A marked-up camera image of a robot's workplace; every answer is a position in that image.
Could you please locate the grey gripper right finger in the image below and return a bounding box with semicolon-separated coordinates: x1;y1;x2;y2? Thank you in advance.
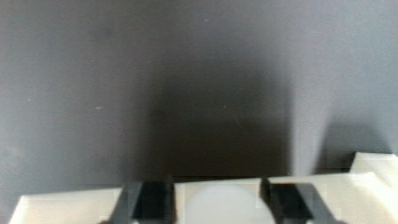
259;178;339;224

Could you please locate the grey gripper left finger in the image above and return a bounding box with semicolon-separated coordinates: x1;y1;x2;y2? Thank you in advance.
111;179;175;224

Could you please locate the white cabinet body box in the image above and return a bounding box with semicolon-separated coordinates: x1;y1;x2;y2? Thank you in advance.
8;152;398;224

